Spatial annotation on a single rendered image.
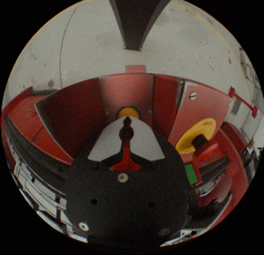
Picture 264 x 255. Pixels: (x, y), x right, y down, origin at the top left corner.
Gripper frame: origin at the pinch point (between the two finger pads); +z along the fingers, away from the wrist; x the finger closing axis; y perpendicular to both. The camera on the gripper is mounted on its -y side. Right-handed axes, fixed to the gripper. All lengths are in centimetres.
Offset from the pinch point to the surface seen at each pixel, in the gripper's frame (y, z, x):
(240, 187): 50, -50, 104
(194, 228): 17.5, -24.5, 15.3
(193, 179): 9.6, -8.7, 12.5
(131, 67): -17, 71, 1
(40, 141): 9.9, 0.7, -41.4
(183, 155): 5.5, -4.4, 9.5
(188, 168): 9.3, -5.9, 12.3
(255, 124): 31, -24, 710
